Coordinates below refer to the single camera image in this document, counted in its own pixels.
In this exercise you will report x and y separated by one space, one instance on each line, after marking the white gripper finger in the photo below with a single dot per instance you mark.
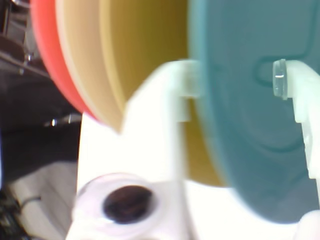
311 112
150 150

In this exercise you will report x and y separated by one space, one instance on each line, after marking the blue-green plastic plate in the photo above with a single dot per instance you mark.
245 125

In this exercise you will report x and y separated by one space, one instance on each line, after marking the yellow plastic plate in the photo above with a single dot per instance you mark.
140 45

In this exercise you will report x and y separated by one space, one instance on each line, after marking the googly eye sticker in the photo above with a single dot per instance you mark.
127 203

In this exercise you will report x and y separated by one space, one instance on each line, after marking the orange plastic plate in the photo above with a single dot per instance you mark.
47 50

